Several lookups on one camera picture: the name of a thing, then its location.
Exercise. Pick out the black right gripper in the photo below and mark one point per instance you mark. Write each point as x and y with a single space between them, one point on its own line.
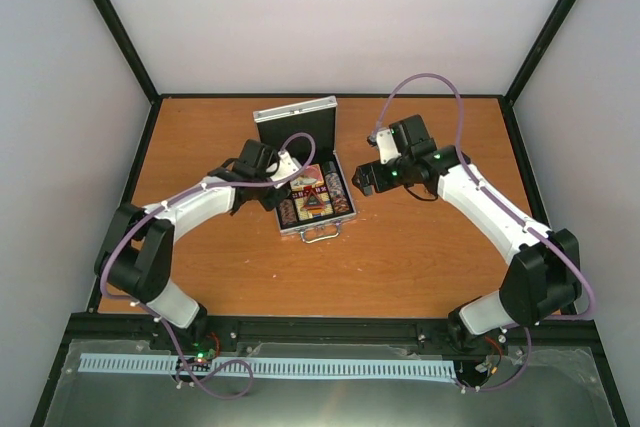
364 172

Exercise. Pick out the chip row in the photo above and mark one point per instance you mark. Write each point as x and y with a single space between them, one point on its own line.
287 213
335 188

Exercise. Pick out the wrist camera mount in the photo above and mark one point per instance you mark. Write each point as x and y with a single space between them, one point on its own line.
383 140
287 166

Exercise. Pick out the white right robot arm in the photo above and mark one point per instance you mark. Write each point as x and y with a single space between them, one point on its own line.
542 275

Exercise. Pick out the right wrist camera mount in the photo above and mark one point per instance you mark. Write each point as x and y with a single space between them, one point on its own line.
383 140

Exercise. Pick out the right connector with wires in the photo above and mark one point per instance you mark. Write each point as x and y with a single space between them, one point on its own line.
491 364

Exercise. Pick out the left controller board with LED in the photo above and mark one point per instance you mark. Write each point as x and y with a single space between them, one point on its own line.
207 350

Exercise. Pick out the black triangular dealer button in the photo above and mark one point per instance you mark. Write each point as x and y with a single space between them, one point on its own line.
312 201

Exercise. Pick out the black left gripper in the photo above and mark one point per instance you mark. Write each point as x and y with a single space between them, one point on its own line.
272 203

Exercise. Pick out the black aluminium frame rail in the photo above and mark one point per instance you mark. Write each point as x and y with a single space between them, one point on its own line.
423 336

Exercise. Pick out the light blue cable duct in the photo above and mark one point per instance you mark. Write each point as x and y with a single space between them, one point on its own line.
281 368

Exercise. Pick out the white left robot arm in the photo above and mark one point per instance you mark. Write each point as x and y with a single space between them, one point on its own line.
136 255

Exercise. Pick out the aluminium poker set case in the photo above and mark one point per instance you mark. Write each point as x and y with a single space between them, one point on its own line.
318 118

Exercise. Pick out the pink card deck box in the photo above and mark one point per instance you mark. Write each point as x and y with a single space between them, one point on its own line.
312 176

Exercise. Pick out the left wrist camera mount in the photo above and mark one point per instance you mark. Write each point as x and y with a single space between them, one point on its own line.
287 166

